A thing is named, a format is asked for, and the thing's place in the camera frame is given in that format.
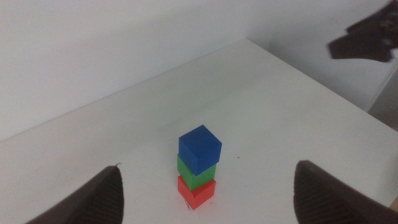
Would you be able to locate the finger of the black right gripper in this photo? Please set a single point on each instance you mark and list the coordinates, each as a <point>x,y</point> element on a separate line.
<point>381,21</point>
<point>360,48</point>

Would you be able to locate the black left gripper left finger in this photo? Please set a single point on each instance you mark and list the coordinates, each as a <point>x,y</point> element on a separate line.
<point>102,199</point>

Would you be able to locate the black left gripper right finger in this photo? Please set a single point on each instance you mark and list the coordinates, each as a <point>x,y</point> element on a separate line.
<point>323,199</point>

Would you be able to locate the green cube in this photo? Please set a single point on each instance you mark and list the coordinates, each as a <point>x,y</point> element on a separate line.
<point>199,180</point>

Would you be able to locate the blue cube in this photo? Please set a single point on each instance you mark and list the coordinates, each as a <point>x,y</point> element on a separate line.
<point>199,149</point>

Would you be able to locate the red cube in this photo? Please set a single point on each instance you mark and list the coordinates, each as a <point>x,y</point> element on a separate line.
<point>199,196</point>

